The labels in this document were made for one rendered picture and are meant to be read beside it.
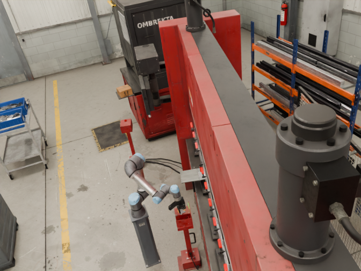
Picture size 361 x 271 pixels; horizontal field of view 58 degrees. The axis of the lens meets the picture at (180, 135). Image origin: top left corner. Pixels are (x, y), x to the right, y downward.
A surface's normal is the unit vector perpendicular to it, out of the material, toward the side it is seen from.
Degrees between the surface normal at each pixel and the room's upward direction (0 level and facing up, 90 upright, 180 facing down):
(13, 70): 90
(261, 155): 0
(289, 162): 90
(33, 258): 0
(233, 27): 90
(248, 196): 0
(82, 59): 90
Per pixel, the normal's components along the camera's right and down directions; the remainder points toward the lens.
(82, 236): -0.13, -0.82
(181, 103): 0.10, 0.54
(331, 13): 0.33, 0.49
